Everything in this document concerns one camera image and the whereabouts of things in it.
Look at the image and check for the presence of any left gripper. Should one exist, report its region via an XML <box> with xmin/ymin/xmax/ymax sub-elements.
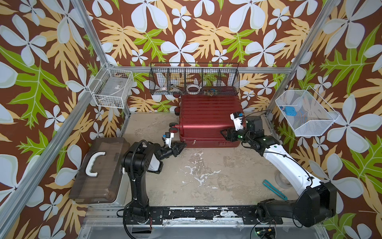
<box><xmin>159</xmin><ymin>142</ymin><xmax>186</xmax><ymax>162</ymax></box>

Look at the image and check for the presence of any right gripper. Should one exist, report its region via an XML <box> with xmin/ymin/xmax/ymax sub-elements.
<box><xmin>220</xmin><ymin>126</ymin><xmax>254</xmax><ymax>145</ymax></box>

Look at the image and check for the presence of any red hard-shell suitcase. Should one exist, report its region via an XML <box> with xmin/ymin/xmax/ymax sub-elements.
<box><xmin>169</xmin><ymin>95</ymin><xmax>243</xmax><ymax>148</ymax></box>

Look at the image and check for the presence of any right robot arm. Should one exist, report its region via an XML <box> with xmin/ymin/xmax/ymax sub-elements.
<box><xmin>220</xmin><ymin>112</ymin><xmax>337</xmax><ymax>227</ymax></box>

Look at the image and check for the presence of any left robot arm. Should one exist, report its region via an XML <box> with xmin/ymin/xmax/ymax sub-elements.
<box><xmin>121</xmin><ymin>140</ymin><xmax>187</xmax><ymax>223</ymax></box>

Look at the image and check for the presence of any white tape roll in basket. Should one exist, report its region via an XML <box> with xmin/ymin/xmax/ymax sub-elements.
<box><xmin>186</xmin><ymin>84</ymin><xmax>201</xmax><ymax>95</ymax></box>

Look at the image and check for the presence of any teal flat tool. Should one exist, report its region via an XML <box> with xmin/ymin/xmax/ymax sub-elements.
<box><xmin>263</xmin><ymin>179</ymin><xmax>288</xmax><ymax>201</ymax></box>

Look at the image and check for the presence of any blue object in basket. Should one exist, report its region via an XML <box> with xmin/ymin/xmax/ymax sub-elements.
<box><xmin>284</xmin><ymin>106</ymin><xmax>297</xmax><ymax>117</ymax></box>

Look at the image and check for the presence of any brown plastic storage box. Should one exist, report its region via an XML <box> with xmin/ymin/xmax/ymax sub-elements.
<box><xmin>69</xmin><ymin>137</ymin><xmax>130</xmax><ymax>207</ymax></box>

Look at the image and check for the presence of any white mesh basket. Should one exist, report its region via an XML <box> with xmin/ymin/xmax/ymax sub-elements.
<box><xmin>276</xmin><ymin>86</ymin><xmax>340</xmax><ymax>137</ymax></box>

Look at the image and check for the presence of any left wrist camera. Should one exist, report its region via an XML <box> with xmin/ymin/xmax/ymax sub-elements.
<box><xmin>162</xmin><ymin>132</ymin><xmax>174</xmax><ymax>148</ymax></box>

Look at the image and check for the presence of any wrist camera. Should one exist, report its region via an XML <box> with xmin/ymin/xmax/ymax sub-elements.
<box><xmin>230</xmin><ymin>112</ymin><xmax>244</xmax><ymax>131</ymax></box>
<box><xmin>162</xmin><ymin>132</ymin><xmax>174</xmax><ymax>148</ymax></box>

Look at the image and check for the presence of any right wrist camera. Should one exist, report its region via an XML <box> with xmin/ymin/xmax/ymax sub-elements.
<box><xmin>230</xmin><ymin>112</ymin><xmax>244</xmax><ymax>131</ymax></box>

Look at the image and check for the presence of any black wire basket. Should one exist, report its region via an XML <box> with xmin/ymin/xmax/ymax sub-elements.
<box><xmin>146</xmin><ymin>62</ymin><xmax>240</xmax><ymax>97</ymax></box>

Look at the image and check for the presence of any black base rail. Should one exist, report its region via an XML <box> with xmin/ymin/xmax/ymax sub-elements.
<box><xmin>123</xmin><ymin>205</ymin><xmax>269</xmax><ymax>225</ymax></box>

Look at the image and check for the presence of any white wire basket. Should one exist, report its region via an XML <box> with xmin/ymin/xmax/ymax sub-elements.
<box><xmin>89</xmin><ymin>68</ymin><xmax>134</xmax><ymax>109</ymax></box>

